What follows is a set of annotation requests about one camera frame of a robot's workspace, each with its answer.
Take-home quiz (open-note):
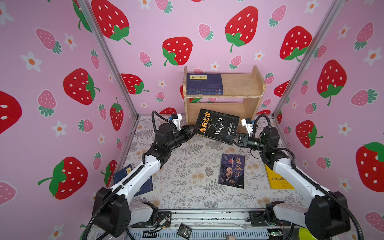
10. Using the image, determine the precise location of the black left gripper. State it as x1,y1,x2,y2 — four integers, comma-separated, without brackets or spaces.
165,125,198,153

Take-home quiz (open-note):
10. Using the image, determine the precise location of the black antler cover book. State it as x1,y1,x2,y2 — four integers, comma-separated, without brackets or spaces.
194,109,240,145

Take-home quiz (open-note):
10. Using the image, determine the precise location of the dark old man book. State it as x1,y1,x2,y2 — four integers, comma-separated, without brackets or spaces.
218,154,246,189

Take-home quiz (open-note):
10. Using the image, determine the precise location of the navy book yellow label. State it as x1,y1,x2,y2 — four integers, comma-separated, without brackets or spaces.
187,89,224,95

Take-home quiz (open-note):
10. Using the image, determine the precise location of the navy book behind left arm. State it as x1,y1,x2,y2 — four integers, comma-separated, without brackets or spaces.
135,177,154,197

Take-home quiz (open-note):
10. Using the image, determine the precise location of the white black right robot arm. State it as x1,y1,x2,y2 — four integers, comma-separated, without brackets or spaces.
226,127,352,240

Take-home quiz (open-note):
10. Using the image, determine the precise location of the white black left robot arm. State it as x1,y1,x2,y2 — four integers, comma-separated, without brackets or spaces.
82,123,194,240

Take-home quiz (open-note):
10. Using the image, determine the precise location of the wooden two-tier shelf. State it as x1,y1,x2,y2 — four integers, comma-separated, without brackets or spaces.
183,66,267,125

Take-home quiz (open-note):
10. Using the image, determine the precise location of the yellow cartoon cover book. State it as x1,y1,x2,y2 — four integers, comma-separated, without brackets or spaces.
265,165,295,190

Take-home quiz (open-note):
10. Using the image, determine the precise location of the small black electronic module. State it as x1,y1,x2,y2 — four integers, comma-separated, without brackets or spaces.
177,224,193,240

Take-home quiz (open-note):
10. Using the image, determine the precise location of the lime green bowl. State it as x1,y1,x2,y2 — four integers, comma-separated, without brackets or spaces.
298,228,317,240

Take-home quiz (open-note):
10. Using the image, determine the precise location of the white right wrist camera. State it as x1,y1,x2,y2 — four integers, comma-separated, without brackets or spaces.
241,118,255,135

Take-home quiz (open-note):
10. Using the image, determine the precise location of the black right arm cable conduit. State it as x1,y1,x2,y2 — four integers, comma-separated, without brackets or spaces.
251,114,365,240

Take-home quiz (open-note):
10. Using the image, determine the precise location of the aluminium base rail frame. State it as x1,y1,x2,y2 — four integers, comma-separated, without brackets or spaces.
88,209,300,240

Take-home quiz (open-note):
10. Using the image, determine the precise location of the left aluminium corner post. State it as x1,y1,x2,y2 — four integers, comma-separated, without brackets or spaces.
79,0,139,120

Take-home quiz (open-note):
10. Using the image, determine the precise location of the aluminium corner post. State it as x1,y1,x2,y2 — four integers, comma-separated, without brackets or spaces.
79,0,139,120
272,0,345,120

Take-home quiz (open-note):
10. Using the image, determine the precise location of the right aluminium corner post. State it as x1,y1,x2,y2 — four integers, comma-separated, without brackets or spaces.
272,0,345,120

